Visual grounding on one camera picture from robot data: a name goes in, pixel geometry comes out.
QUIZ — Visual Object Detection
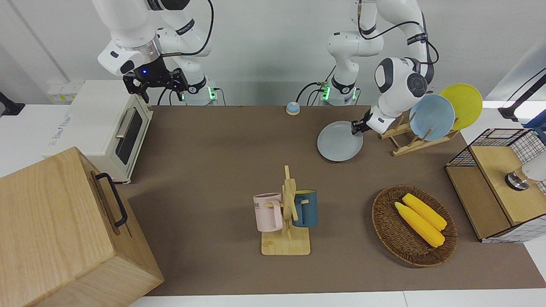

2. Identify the wooden plate rack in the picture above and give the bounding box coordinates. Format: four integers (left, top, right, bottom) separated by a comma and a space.
379, 114, 460, 157

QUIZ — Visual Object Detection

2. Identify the gray plate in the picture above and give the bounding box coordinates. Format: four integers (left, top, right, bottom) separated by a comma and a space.
317, 121, 364, 162

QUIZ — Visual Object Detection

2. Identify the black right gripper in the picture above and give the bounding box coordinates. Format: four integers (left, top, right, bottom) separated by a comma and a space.
123, 55, 189, 104

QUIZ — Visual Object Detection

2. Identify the dark blue mug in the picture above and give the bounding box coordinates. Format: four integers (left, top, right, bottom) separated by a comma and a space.
292, 190, 319, 228

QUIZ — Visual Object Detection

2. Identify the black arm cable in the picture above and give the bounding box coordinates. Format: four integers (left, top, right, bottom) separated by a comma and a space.
161, 0, 215, 57
357, 0, 440, 65

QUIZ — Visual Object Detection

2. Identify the wooden drawer cabinet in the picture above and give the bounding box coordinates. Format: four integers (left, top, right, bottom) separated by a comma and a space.
0, 147, 164, 307

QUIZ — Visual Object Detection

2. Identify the yellow corn cob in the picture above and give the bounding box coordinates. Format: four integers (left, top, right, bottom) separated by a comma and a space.
402, 193, 448, 232
394, 201, 445, 248

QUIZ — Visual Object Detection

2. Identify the white wall power outlet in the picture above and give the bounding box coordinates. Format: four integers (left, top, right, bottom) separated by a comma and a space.
46, 83, 84, 103

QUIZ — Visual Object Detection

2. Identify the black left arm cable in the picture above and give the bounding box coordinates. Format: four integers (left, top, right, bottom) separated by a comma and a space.
357, 0, 440, 65

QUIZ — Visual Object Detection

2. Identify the round brown wicker basket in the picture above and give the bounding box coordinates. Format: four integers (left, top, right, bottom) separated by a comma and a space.
372, 185, 458, 268

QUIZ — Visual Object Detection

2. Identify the yellow plate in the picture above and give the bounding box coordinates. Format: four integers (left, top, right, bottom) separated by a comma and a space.
439, 83, 483, 131

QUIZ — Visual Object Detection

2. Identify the black camera stand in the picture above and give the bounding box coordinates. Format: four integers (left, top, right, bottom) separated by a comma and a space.
0, 91, 25, 117
498, 68, 546, 122

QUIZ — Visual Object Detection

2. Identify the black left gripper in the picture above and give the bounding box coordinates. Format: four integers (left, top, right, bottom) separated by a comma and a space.
351, 108, 373, 136

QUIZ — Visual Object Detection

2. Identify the light blue plate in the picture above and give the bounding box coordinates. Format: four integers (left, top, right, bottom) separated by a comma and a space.
409, 94, 456, 142

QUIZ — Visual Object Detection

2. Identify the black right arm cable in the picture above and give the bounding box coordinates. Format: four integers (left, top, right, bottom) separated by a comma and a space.
161, 0, 215, 57

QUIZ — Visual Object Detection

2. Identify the wooden mug tree stand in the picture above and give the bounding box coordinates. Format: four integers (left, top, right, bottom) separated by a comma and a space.
261, 165, 311, 256

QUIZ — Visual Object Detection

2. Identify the wire and wood shelf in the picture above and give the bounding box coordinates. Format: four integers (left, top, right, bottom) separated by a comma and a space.
445, 128, 546, 244

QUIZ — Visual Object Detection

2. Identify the white toaster oven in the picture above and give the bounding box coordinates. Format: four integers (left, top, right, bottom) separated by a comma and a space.
43, 80, 153, 185

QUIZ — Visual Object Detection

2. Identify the pink mug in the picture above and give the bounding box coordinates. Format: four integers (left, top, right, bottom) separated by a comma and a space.
253, 193, 285, 233

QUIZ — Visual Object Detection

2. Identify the black cabinet handle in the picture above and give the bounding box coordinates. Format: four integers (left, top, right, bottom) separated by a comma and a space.
95, 172, 128, 228

